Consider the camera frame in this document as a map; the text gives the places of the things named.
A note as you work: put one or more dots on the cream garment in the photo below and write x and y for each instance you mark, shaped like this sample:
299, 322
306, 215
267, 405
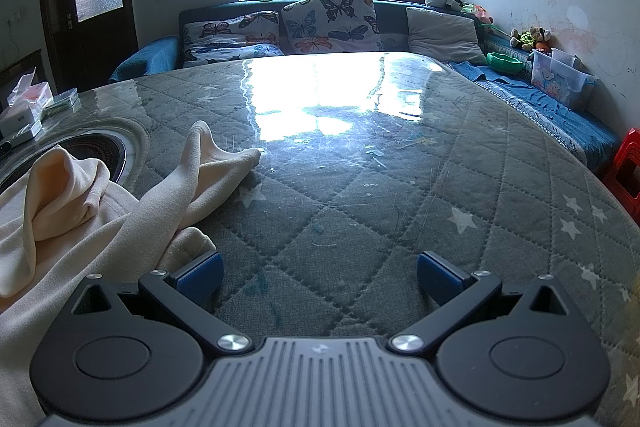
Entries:
75, 227

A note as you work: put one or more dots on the large butterfly print pillow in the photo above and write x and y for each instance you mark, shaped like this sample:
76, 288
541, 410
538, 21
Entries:
330, 22

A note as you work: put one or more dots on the red plastic stool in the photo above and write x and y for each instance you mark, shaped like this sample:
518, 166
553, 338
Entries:
625, 172

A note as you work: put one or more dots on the green bowl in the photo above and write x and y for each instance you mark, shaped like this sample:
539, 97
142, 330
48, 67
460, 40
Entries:
504, 63

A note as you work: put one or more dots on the white box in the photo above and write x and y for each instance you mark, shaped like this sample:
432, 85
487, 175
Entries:
20, 122

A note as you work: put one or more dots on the brown plush toy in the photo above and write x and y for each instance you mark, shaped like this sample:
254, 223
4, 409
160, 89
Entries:
542, 37

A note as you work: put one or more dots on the pink tissue pack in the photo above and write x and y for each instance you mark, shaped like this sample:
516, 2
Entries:
35, 94

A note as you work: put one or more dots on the blue sofa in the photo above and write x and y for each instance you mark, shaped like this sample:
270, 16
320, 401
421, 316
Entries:
150, 57

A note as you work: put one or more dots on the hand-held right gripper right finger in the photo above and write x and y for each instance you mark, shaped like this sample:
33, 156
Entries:
440, 278

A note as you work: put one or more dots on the round black induction cooktop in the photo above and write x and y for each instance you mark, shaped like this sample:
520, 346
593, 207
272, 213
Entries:
107, 154

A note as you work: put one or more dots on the grey pillow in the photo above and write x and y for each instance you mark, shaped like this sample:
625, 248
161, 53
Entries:
442, 37

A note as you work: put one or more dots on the blue towel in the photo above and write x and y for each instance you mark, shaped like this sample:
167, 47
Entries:
490, 72

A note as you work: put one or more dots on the clear plastic storage box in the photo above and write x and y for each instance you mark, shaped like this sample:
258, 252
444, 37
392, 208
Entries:
557, 82

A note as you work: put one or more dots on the green plush toy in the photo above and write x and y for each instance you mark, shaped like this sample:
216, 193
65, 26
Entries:
527, 40

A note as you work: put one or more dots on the pink plush toy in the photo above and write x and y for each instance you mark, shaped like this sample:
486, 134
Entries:
482, 13

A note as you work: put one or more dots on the green packet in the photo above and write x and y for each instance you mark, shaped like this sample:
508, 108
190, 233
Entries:
62, 102

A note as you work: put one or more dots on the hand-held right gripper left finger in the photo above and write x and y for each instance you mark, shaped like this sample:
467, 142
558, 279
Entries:
200, 276

